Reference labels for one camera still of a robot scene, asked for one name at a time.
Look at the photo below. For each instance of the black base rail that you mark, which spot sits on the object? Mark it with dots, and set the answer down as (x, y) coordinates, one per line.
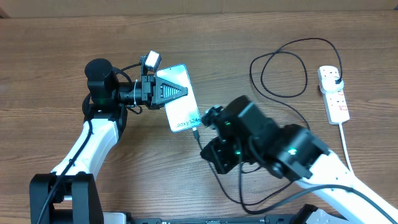
(307, 214)

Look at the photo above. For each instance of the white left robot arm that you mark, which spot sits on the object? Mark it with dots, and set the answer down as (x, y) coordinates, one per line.
(68, 194)

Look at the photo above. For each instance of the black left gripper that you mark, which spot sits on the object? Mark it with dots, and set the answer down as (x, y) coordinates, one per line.
(152, 86)

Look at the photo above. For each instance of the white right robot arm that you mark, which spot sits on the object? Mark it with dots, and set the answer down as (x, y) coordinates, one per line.
(293, 152)

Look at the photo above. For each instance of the blue Galaxy smartphone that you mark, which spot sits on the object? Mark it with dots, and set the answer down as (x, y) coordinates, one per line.
(183, 112)

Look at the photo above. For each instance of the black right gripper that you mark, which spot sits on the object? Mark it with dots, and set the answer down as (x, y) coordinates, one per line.
(219, 156)

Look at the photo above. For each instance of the white power strip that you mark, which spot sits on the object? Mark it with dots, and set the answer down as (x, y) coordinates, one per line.
(335, 103)

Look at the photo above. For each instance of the white charger adapter plug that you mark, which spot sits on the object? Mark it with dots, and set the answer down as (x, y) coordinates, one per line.
(331, 84)

